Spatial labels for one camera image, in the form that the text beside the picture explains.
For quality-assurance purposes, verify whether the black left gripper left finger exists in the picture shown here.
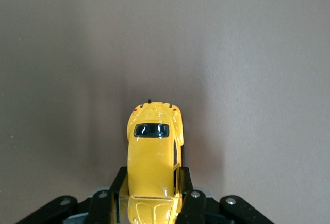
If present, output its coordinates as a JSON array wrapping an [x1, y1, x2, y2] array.
[[86, 166, 129, 224]]

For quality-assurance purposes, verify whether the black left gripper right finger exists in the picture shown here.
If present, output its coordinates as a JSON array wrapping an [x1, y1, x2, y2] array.
[[175, 166, 207, 224]]

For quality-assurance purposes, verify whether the yellow beetle toy car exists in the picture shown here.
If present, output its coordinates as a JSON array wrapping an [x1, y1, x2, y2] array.
[[125, 99, 186, 224]]

